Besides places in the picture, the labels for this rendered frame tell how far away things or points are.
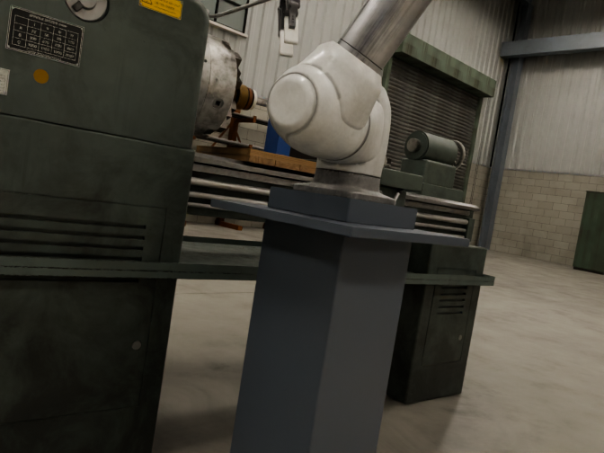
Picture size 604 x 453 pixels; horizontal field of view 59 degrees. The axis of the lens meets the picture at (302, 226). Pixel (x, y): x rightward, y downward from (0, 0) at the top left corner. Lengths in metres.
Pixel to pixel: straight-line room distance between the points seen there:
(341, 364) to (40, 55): 0.94
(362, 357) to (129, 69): 0.88
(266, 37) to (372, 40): 9.34
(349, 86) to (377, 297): 0.48
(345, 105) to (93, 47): 0.65
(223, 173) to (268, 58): 8.72
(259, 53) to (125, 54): 8.81
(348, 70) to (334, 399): 0.68
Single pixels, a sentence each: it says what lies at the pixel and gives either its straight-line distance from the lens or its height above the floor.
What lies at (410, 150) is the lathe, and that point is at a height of 1.05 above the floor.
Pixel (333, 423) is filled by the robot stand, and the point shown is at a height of 0.31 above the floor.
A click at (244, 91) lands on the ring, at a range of 1.80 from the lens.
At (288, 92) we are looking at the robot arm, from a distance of 0.99.
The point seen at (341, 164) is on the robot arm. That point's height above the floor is 0.87.
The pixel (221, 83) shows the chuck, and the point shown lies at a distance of 1.62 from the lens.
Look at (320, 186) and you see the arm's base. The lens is 1.19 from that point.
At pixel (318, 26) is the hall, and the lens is 11.27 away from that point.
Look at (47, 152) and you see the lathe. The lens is 1.34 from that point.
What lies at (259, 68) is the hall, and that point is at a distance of 10.14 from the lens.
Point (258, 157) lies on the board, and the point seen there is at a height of 0.88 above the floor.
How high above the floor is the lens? 0.80
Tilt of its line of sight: 4 degrees down
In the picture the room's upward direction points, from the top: 9 degrees clockwise
